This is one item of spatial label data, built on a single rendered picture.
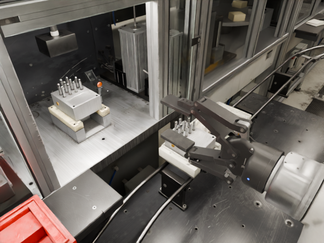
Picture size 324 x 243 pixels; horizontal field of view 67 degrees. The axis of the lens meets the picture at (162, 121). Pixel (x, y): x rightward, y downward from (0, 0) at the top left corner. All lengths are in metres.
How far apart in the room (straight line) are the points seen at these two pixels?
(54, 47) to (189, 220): 0.66
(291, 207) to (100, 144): 0.55
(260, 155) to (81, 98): 0.55
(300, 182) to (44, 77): 0.90
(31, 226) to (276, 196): 0.47
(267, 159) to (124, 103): 0.65
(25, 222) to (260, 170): 0.47
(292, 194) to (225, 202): 0.56
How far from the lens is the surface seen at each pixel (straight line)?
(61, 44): 0.75
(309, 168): 0.40
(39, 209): 0.60
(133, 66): 0.93
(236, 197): 0.95
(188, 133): 0.77
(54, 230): 0.56
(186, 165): 0.74
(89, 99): 0.77
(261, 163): 0.40
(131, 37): 0.89
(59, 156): 0.78
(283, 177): 0.39
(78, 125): 0.77
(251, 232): 0.89
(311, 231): 0.41
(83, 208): 0.64
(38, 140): 0.59
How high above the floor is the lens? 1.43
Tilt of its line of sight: 38 degrees down
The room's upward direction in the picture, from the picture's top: straight up
